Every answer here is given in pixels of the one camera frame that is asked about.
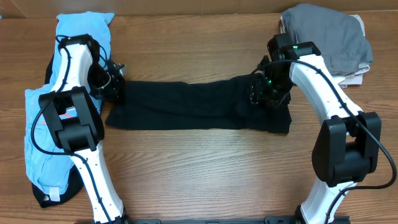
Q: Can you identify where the light blue t-shirt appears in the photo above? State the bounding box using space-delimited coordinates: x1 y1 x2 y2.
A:
24 11 115 202

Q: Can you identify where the black bottom shirt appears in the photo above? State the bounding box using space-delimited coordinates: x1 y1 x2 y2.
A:
24 61 83 208

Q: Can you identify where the beige folded garment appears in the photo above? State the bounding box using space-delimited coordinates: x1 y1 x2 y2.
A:
279 14 371 88

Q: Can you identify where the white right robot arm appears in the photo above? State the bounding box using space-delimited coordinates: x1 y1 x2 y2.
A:
249 34 381 223

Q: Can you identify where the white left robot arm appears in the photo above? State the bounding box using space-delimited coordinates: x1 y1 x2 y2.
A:
37 34 130 223

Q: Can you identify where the black t-shirt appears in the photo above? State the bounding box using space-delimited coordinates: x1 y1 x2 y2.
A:
105 75 292 134

